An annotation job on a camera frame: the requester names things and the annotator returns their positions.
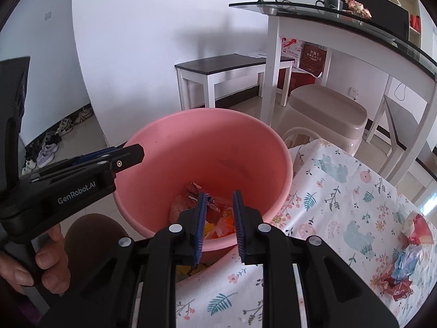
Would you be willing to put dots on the white red carton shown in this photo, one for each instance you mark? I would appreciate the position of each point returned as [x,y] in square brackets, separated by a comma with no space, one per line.
[290,49]

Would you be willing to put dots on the pile of wrappers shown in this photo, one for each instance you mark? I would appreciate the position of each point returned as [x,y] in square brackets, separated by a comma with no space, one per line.
[218,218]

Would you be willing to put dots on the beige plastic stool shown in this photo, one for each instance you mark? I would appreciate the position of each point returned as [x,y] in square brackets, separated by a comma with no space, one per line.
[327,109]

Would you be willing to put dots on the red white wrapper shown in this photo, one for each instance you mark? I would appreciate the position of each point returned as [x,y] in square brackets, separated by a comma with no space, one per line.
[420,227]

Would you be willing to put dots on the red boxes under table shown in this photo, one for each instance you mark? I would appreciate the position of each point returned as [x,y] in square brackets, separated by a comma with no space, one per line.
[300,80]

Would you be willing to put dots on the person's left hand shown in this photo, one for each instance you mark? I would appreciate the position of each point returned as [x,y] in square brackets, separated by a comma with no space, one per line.
[54,263]

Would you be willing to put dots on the pink plastic bucket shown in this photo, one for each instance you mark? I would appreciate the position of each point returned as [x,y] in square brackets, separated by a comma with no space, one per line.
[205,143]

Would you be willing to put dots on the white glass-top table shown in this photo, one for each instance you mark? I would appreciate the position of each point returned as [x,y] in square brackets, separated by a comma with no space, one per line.
[273,58]

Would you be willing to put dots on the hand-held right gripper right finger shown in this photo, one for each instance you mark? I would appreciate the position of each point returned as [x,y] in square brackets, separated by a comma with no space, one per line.
[239,225]

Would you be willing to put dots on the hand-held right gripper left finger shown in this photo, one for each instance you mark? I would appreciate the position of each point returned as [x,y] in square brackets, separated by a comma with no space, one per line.
[199,225]

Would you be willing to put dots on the floral tablecloth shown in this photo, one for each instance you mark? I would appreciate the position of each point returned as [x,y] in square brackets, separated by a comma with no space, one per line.
[341,211]

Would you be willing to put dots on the pink flower bunch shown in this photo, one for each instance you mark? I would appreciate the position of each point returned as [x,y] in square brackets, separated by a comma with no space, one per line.
[356,5]

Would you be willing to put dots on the black monitor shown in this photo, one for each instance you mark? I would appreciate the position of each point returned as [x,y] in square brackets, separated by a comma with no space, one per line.
[382,6]

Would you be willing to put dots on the row of shoes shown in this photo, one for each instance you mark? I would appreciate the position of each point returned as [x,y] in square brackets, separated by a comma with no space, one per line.
[47,147]

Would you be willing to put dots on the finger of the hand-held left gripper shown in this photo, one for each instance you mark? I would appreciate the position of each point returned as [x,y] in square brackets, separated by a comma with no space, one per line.
[126,155]
[95,155]

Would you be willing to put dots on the crumpled blue red wrapper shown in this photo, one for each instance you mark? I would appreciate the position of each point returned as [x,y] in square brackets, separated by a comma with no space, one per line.
[403,270]

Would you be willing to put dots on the grey wall switch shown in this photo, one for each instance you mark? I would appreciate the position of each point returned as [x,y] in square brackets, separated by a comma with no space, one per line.
[47,15]

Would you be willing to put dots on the white wall shelf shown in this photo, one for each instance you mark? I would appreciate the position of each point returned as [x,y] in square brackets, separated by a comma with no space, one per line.
[414,3]

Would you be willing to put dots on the person's leg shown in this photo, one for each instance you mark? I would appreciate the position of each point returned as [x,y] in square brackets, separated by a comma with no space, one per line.
[92,239]

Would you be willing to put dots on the wall socket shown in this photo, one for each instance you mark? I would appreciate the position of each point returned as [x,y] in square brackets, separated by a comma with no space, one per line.
[353,92]

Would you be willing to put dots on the grey mug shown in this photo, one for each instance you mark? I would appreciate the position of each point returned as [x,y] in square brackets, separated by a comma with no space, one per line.
[331,3]

